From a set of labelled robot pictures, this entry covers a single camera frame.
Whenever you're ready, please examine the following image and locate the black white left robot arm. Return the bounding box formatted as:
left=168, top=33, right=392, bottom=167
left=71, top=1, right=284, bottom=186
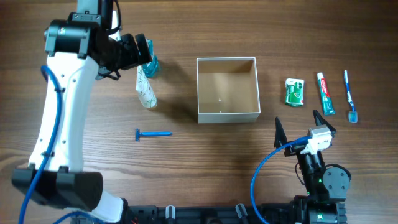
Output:
left=12, top=1, right=152, bottom=223

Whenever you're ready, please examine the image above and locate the green soap packet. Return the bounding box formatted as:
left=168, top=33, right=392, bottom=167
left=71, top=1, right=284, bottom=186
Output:
left=285, top=78, right=305, bottom=107

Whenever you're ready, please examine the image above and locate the blue disposable razor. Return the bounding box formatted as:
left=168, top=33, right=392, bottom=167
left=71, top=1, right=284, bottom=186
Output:
left=135, top=129, right=172, bottom=142

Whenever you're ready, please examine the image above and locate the white cardboard box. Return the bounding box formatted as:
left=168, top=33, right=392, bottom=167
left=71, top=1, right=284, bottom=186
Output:
left=197, top=57, right=261, bottom=124

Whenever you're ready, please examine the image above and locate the green white toothpaste tube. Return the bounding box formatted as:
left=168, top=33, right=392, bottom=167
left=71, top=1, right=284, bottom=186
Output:
left=317, top=73, right=336, bottom=116

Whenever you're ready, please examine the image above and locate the blue mouthwash bottle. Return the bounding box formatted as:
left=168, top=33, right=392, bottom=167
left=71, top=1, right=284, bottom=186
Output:
left=142, top=39, right=160, bottom=78

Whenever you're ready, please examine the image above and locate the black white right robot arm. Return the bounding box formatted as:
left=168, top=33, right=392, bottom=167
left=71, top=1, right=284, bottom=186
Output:
left=267, top=110, right=351, bottom=224

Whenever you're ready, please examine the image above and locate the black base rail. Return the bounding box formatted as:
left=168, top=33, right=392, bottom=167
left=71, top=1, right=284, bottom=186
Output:
left=124, top=203, right=346, bottom=224

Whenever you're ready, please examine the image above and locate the white leaf-print tube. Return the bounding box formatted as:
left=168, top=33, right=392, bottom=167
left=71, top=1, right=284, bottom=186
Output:
left=136, top=66, right=157, bottom=109

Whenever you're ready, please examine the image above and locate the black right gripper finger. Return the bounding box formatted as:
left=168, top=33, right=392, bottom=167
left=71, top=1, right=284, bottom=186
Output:
left=313, top=110, right=336, bottom=134
left=274, top=117, right=288, bottom=148

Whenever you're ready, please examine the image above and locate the blue white toothbrush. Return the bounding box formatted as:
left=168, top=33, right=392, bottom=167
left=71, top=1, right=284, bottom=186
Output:
left=343, top=70, right=358, bottom=123

